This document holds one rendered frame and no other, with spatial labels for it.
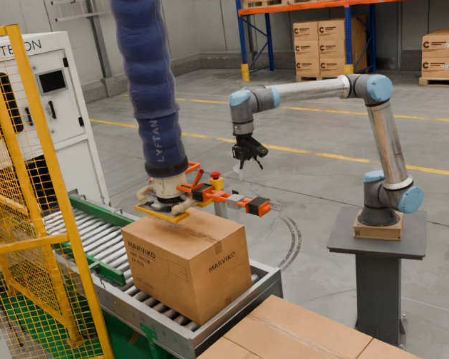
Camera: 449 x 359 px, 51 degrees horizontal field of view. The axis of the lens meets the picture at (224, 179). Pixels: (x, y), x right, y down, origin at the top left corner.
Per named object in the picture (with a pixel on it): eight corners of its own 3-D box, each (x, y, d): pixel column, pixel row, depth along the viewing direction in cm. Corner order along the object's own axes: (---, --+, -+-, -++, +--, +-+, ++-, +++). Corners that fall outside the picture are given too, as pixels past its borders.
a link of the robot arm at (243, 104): (256, 91, 190) (234, 96, 187) (259, 120, 195) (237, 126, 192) (245, 87, 198) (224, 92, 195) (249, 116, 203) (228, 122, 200)
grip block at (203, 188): (191, 199, 233) (189, 189, 231) (204, 191, 239) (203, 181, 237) (203, 203, 227) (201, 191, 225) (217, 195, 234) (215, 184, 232)
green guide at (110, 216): (61, 202, 418) (59, 193, 415) (72, 198, 425) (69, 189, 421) (179, 251, 311) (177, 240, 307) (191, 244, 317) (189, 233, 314)
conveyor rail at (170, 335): (5, 246, 387) (-2, 226, 380) (11, 243, 391) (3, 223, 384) (194, 369, 232) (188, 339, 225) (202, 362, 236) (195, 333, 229)
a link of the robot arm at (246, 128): (257, 119, 197) (242, 125, 191) (259, 130, 199) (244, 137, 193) (241, 117, 203) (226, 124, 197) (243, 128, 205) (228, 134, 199)
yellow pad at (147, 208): (134, 209, 255) (132, 201, 254) (148, 202, 262) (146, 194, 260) (175, 224, 233) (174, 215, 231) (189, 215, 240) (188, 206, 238)
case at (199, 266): (134, 286, 281) (120, 228, 266) (184, 256, 306) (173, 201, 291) (202, 326, 240) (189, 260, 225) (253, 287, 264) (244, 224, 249)
